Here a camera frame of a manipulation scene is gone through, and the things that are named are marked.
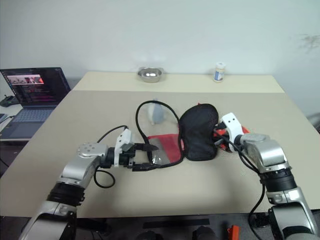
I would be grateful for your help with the black remote controller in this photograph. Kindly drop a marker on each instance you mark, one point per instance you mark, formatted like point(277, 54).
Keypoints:
point(7, 101)

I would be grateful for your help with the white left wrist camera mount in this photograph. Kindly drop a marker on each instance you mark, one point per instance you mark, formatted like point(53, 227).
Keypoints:
point(124, 137)

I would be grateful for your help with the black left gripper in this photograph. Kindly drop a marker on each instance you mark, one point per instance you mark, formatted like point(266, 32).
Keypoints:
point(127, 158)

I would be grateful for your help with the small white bottle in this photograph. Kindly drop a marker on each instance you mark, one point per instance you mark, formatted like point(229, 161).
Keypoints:
point(219, 72)

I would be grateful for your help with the blue open laptop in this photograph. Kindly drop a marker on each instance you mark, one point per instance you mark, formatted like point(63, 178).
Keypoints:
point(35, 87)

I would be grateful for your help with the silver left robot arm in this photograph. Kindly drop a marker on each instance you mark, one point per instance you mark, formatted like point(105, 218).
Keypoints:
point(82, 165)

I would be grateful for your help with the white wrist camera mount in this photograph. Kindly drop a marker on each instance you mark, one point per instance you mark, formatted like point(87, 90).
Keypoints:
point(124, 137)
point(232, 123)

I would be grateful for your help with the orange red clip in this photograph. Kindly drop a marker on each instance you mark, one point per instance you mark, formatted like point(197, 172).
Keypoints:
point(233, 232)

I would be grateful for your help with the black and red paddle case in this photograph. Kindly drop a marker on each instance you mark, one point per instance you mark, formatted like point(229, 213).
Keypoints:
point(198, 135)

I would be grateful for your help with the black flat bar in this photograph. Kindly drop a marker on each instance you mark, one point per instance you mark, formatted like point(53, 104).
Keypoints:
point(176, 223)

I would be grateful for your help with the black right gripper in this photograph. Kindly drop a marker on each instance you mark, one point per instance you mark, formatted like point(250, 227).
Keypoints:
point(227, 144)

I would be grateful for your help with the dark rounded shape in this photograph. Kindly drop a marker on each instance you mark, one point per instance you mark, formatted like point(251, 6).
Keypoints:
point(204, 233)

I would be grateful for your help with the stainless steel bowl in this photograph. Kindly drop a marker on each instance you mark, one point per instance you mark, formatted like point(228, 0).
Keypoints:
point(150, 74)

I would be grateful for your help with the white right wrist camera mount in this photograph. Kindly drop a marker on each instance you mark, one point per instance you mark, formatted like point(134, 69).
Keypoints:
point(232, 123)

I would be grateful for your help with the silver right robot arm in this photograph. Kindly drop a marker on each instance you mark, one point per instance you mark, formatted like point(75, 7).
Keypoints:
point(272, 155)

